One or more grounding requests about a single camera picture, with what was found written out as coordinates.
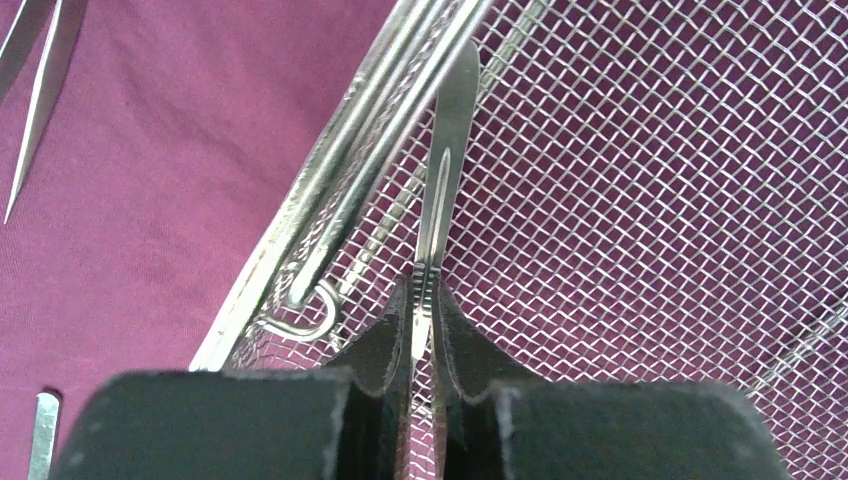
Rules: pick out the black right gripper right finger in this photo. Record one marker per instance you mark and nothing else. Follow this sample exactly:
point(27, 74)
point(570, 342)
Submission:
point(497, 419)

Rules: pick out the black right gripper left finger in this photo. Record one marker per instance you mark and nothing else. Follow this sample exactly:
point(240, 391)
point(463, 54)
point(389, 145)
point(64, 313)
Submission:
point(348, 419)

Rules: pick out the steel instrument tray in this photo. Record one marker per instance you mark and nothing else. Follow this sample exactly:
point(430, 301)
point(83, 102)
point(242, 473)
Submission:
point(652, 190)

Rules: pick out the grey scalpel handle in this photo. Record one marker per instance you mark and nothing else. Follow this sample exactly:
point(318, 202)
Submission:
point(46, 419)
point(454, 112)

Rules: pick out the maroon surgical wrap cloth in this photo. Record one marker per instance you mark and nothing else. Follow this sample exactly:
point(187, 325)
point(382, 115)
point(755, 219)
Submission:
point(180, 129)

